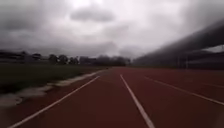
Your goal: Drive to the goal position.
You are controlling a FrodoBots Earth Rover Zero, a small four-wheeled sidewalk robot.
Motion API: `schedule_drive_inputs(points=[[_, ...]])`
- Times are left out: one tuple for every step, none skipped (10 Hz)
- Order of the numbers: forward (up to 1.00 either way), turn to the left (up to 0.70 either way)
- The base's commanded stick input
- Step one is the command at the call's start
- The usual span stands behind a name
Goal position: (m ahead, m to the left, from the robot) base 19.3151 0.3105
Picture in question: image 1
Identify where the row of trees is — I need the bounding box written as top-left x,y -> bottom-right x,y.
0,49 -> 132,67

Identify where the red running track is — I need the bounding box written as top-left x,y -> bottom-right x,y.
0,66 -> 224,128

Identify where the grandstand building with roof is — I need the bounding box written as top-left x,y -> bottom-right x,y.
131,19 -> 224,71

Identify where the pale concrete kerb strip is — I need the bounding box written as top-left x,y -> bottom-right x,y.
0,68 -> 108,108

